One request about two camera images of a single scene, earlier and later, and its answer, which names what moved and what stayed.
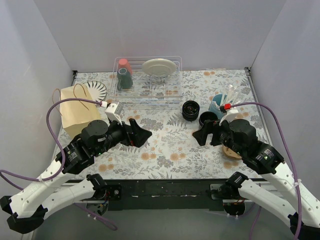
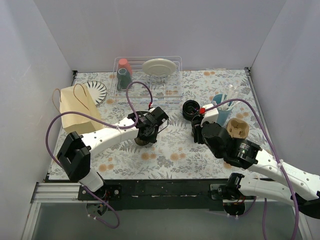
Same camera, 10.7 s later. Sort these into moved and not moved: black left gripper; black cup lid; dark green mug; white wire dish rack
Moved: black left gripper
Not moved: white wire dish rack; dark green mug; black cup lid
